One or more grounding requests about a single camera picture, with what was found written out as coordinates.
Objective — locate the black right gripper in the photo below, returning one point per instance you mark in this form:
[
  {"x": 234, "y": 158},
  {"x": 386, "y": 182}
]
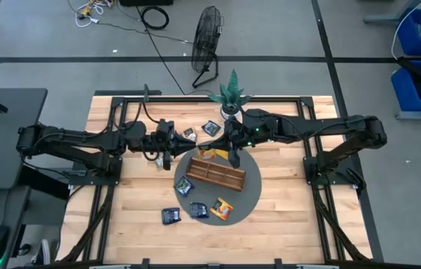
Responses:
[{"x": 234, "y": 143}]

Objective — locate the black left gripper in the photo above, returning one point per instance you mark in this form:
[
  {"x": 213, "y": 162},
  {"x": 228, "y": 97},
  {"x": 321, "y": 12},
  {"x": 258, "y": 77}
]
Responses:
[{"x": 167, "y": 149}]

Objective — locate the yellow mango tea packet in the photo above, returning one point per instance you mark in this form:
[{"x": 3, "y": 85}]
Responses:
[
  {"x": 221, "y": 208},
  {"x": 205, "y": 154},
  {"x": 222, "y": 154}
]

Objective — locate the white tea packet dark label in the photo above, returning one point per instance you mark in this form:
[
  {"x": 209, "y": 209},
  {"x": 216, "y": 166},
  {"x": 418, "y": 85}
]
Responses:
[
  {"x": 159, "y": 161},
  {"x": 190, "y": 133}
]

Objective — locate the dark blue blackcurrant tea packet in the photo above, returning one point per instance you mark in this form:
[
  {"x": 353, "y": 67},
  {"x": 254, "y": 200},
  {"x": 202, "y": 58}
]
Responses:
[
  {"x": 171, "y": 215},
  {"x": 199, "y": 210},
  {"x": 184, "y": 185},
  {"x": 211, "y": 128}
]

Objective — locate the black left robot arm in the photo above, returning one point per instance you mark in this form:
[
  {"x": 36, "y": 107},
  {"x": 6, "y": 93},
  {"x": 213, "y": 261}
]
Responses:
[{"x": 83, "y": 136}]

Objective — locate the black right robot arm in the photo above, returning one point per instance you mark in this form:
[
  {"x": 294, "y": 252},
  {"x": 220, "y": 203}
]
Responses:
[{"x": 326, "y": 125}]

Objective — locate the wooden tea organizer box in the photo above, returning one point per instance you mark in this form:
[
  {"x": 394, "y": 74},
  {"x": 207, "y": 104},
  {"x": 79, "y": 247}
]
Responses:
[{"x": 215, "y": 174}]

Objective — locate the potted green snake plant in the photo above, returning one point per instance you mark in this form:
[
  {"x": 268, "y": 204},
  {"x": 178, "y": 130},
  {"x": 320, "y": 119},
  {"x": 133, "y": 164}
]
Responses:
[{"x": 233, "y": 87}]

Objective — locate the round grey woven placemat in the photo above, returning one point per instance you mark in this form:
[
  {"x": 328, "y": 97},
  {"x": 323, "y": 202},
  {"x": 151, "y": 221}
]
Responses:
[{"x": 210, "y": 205}]

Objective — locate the black floor fan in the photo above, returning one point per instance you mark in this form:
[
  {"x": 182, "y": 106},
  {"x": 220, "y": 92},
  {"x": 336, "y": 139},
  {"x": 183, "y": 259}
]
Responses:
[{"x": 205, "y": 37}]

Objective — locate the black table clamp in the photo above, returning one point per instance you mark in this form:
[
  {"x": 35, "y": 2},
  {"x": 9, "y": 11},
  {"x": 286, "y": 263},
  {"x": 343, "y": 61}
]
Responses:
[
  {"x": 145, "y": 263},
  {"x": 278, "y": 263}
]

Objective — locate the black equipment case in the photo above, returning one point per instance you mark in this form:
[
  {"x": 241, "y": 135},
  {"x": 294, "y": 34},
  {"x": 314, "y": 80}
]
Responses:
[{"x": 49, "y": 185}]

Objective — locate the black flat case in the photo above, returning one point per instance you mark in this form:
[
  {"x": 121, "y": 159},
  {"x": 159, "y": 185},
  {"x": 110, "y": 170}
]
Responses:
[{"x": 146, "y": 2}]

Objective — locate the person's shoe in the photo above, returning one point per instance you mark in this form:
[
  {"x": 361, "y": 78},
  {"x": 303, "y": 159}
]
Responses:
[{"x": 43, "y": 254}]

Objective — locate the black chair caster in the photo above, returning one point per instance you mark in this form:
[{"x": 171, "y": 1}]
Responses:
[{"x": 25, "y": 249}]

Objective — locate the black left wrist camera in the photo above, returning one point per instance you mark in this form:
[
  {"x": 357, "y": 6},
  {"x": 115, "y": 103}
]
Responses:
[{"x": 165, "y": 129}]

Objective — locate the black metal table frame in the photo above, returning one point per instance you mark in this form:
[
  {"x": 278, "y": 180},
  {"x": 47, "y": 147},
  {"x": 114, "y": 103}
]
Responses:
[{"x": 180, "y": 99}]

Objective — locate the black mount post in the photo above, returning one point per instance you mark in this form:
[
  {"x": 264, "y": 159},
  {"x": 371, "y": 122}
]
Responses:
[{"x": 146, "y": 91}]

